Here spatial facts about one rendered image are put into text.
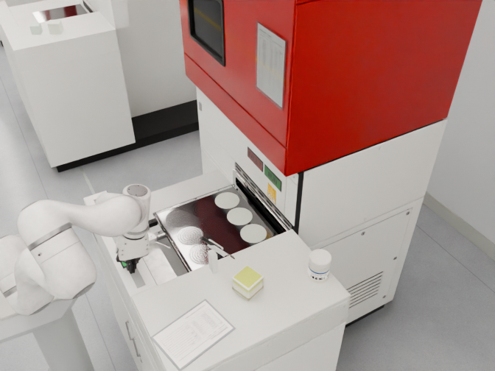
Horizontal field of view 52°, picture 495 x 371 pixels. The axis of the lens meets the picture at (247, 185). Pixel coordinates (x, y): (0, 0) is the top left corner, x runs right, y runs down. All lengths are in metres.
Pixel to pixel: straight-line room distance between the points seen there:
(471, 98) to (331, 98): 1.58
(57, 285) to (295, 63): 0.84
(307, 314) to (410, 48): 0.90
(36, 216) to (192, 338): 0.64
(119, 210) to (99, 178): 2.57
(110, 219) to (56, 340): 1.01
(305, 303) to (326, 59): 0.75
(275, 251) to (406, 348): 1.22
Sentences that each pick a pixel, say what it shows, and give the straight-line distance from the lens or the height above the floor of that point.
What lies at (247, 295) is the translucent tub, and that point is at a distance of 1.61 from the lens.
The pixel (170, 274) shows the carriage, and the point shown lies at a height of 0.88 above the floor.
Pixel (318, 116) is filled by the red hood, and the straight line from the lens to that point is 1.60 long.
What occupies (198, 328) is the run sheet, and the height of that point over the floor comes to 0.97.
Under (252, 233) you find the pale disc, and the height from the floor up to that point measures 0.90.
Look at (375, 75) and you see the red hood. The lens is 1.68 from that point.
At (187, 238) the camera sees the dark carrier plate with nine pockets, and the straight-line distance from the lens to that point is 1.92.
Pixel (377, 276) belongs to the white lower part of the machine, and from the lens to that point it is 2.54.
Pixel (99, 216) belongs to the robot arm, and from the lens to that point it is 1.16.
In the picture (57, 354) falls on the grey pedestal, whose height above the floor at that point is 0.52.
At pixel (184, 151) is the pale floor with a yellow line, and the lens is 3.87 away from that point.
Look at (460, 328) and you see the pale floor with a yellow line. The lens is 2.96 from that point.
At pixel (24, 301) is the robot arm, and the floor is 1.19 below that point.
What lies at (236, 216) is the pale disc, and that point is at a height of 0.90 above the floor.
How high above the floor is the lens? 2.28
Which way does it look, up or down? 40 degrees down
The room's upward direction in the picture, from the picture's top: straight up
